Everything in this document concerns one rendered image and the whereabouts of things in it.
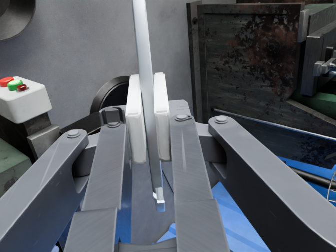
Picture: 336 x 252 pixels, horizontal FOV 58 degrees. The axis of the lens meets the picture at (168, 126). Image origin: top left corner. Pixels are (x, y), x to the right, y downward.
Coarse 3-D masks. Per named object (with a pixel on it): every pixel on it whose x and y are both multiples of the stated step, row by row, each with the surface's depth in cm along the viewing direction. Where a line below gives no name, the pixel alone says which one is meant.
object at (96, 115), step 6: (90, 114) 65; (96, 114) 64; (78, 120) 63; (84, 120) 62; (90, 120) 62; (96, 120) 62; (66, 126) 61; (72, 126) 61; (78, 126) 60; (84, 126) 60; (90, 126) 60; (96, 126) 59; (60, 132) 59; (90, 132) 58; (96, 132) 59
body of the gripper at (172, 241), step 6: (168, 240) 8; (174, 240) 8; (120, 246) 8; (126, 246) 8; (132, 246) 8; (138, 246) 8; (144, 246) 8; (150, 246) 8; (156, 246) 8; (162, 246) 8; (168, 246) 8; (174, 246) 8
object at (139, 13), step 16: (144, 0) 17; (144, 16) 17; (144, 32) 17; (144, 48) 17; (144, 64) 18; (144, 80) 18; (144, 96) 18; (144, 112) 18; (160, 176) 21; (160, 192) 36; (160, 208) 25
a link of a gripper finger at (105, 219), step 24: (120, 120) 15; (120, 144) 13; (96, 168) 11; (120, 168) 11; (96, 192) 10; (120, 192) 10; (96, 216) 8; (120, 216) 9; (72, 240) 7; (96, 240) 7; (120, 240) 8
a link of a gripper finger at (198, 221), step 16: (176, 128) 14; (192, 128) 14; (176, 144) 12; (192, 144) 12; (176, 160) 11; (192, 160) 11; (176, 176) 10; (192, 176) 10; (176, 192) 10; (192, 192) 10; (208, 192) 10; (176, 208) 8; (192, 208) 8; (208, 208) 8; (176, 224) 8; (192, 224) 8; (208, 224) 8; (176, 240) 7; (192, 240) 7; (208, 240) 7; (224, 240) 7
